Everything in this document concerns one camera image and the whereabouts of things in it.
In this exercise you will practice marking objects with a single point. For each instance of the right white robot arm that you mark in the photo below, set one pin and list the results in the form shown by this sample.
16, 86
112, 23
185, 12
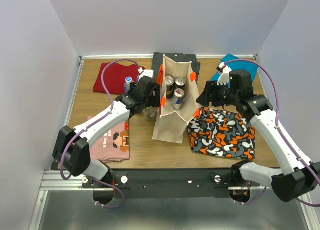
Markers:
297, 174

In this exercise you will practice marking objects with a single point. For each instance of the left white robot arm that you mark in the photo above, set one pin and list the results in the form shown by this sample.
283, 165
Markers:
72, 147

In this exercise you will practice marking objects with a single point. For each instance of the blue cap water bottle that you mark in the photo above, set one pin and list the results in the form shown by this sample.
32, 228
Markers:
127, 84

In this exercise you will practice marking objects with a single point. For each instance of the aluminium table frame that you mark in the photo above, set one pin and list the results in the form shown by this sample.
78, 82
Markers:
66, 205

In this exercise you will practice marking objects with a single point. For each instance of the folded dark grey garment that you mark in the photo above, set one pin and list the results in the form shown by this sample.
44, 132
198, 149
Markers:
157, 61

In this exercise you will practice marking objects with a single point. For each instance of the beige canvas tote bag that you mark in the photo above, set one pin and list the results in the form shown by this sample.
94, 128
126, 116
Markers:
171, 123

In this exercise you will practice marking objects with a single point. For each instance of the folded teal shirt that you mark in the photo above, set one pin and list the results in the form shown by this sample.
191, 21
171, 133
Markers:
241, 65

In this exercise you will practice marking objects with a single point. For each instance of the orange camouflage folded garment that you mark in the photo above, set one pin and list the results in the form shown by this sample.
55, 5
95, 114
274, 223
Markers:
221, 133

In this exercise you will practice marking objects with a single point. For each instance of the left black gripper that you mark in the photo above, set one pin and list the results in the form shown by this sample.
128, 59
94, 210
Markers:
155, 100

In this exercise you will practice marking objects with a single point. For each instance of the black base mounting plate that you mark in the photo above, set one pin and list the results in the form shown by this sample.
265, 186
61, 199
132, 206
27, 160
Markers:
163, 183

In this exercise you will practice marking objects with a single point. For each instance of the silver can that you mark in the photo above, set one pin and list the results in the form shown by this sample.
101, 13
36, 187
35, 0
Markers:
180, 83
170, 86

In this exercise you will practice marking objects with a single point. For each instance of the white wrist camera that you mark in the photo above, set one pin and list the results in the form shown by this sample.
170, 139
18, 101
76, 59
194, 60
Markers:
224, 78
145, 72

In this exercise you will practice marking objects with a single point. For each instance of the folded pink graphic shirt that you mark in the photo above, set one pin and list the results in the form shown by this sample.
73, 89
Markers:
114, 145

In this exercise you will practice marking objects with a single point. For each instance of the red top can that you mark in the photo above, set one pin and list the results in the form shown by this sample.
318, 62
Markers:
178, 98

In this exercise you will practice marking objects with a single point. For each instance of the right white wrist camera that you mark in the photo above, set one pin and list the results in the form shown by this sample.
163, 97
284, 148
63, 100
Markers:
224, 78

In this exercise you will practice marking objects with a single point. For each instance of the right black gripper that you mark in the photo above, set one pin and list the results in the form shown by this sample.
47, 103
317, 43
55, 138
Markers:
212, 87

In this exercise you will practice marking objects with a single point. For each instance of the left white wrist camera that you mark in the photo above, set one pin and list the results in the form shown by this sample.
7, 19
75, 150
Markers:
145, 72

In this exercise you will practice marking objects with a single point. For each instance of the folded red shirt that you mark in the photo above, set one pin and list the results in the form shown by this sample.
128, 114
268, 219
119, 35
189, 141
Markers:
115, 78

